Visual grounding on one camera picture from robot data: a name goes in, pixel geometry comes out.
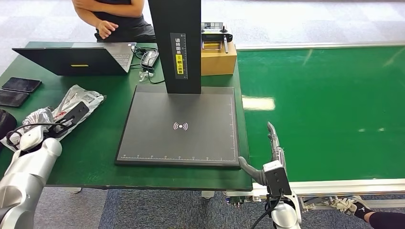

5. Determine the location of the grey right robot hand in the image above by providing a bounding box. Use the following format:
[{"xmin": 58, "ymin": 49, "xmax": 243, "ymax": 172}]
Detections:
[{"xmin": 238, "ymin": 122, "xmax": 287, "ymax": 187}]

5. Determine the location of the white plastic mailer package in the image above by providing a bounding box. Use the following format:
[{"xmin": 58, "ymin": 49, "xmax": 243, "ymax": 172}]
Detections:
[{"xmin": 0, "ymin": 84, "xmax": 105, "ymax": 152}]

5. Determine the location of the black inbound scanning machine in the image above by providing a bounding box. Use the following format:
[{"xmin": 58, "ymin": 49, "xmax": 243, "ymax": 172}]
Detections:
[{"xmin": 114, "ymin": 0, "xmax": 241, "ymax": 170}]

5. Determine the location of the green conveyor belt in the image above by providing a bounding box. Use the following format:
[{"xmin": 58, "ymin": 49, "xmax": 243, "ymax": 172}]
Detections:
[{"xmin": 237, "ymin": 45, "xmax": 405, "ymax": 184}]

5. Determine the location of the brown cardboard box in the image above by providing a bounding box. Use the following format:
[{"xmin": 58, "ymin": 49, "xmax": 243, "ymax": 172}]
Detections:
[{"xmin": 200, "ymin": 41, "xmax": 238, "ymax": 76}]

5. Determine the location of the black delivery box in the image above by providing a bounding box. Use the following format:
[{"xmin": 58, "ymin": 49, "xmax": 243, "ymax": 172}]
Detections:
[{"xmin": 0, "ymin": 109, "xmax": 17, "ymax": 141}]

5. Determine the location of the person's white shoe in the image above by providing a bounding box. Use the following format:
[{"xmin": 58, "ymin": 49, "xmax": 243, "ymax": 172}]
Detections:
[{"xmin": 329, "ymin": 196, "xmax": 369, "ymax": 217}]

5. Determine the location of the person's leg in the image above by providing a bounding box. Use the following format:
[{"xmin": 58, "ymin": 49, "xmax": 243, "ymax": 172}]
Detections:
[{"xmin": 354, "ymin": 205, "xmax": 405, "ymax": 229}]

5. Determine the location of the black remote controller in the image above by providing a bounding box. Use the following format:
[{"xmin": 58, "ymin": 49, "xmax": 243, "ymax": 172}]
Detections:
[{"xmin": 200, "ymin": 21, "xmax": 234, "ymax": 54}]

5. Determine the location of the grey power adapter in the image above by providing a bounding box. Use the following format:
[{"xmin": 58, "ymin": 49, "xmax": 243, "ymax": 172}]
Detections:
[{"xmin": 140, "ymin": 50, "xmax": 160, "ymax": 70}]

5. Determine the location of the dark grey laptop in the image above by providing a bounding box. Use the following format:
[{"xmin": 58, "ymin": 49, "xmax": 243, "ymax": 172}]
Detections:
[{"xmin": 12, "ymin": 42, "xmax": 137, "ymax": 76}]

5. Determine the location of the black smartphone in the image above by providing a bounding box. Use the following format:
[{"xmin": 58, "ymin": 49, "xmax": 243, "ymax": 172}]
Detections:
[
  {"xmin": 0, "ymin": 89, "xmax": 30, "ymax": 108},
  {"xmin": 1, "ymin": 76, "xmax": 43, "ymax": 93}
]

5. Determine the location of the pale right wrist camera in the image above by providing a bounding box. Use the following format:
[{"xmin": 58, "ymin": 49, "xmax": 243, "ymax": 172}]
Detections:
[{"xmin": 262, "ymin": 160, "xmax": 292, "ymax": 197}]

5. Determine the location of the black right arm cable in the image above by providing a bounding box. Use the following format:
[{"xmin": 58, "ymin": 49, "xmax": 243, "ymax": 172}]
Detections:
[{"xmin": 250, "ymin": 196, "xmax": 281, "ymax": 229}]

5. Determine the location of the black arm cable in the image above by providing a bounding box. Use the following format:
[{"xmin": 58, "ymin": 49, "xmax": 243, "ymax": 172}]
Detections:
[
  {"xmin": 6, "ymin": 122, "xmax": 69, "ymax": 147},
  {"xmin": 250, "ymin": 196, "xmax": 281, "ymax": 229}
]

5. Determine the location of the aluminium conveyor frame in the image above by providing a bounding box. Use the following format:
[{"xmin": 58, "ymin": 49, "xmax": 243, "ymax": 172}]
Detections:
[{"xmin": 225, "ymin": 40, "xmax": 405, "ymax": 211}]

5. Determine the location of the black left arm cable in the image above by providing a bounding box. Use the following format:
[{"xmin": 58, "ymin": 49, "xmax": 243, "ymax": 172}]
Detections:
[{"xmin": 6, "ymin": 122, "xmax": 69, "ymax": 147}]

